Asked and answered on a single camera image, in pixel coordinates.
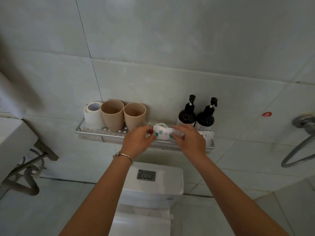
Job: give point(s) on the person's left hand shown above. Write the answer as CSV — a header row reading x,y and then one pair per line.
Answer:
x,y
135,142

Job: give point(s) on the metal sink bracket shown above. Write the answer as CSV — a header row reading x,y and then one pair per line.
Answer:
x,y
40,153

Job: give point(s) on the grey sink drain pipe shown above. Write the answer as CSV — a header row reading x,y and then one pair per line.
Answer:
x,y
23,185

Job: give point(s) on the person's right hand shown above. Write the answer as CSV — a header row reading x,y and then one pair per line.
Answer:
x,y
193,142

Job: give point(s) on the white sachet packet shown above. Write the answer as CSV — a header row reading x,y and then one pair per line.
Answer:
x,y
208,137

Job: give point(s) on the white toothpaste tube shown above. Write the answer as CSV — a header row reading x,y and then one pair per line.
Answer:
x,y
163,133

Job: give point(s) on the person's left forearm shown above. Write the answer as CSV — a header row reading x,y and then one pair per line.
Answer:
x,y
98,201

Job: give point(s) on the red wall sticker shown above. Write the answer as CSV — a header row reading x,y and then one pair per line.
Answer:
x,y
266,114

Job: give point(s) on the person's right forearm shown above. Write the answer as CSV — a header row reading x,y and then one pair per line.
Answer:
x,y
236,201

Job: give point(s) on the white toilet lid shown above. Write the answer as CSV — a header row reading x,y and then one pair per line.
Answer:
x,y
140,224

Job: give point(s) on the dark pump bottle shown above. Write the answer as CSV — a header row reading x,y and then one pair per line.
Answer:
x,y
205,116
187,113

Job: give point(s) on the white toilet cistern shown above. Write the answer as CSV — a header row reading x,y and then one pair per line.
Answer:
x,y
157,184

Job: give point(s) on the chrome shower valve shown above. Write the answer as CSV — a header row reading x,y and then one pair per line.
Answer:
x,y
304,123

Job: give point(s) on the white wall sink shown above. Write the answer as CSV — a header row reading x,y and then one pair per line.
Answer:
x,y
14,144

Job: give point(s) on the perforated metal wall shelf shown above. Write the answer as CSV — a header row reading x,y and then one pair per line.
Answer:
x,y
103,135

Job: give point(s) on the person's left thumb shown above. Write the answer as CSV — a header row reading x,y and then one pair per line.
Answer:
x,y
151,137

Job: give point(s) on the person's right thumb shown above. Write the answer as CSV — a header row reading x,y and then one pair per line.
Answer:
x,y
176,138

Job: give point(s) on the chrome flush button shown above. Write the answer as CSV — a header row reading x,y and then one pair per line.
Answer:
x,y
146,175

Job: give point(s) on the beige plastic cup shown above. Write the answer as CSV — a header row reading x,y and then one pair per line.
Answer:
x,y
112,115
134,115

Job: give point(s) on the white toilet paper roll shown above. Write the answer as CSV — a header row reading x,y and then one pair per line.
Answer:
x,y
93,115

